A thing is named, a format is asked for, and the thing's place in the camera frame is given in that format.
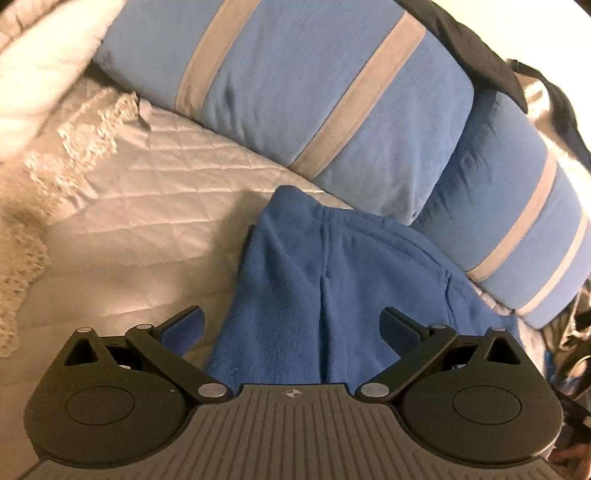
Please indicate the white comforter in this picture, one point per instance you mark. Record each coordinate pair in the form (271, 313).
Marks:
(41, 69)

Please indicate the dark cloth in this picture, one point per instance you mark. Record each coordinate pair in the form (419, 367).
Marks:
(471, 50)

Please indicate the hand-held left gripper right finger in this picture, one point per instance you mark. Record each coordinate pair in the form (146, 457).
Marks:
(398, 333)

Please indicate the blue grey-striped pillow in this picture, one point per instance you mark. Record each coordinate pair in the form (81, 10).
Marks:
(498, 184)
(277, 83)

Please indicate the navy and white garment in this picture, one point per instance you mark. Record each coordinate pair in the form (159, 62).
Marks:
(561, 99)

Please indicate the blue fleece blanket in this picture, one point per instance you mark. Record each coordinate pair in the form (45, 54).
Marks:
(300, 286)

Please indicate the lace-trimmed sheer cover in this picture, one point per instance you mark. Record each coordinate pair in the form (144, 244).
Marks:
(78, 143)

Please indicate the grey quilted bedspread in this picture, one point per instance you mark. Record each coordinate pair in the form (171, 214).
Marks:
(161, 207)

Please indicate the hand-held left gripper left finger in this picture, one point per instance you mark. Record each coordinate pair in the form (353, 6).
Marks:
(184, 330)

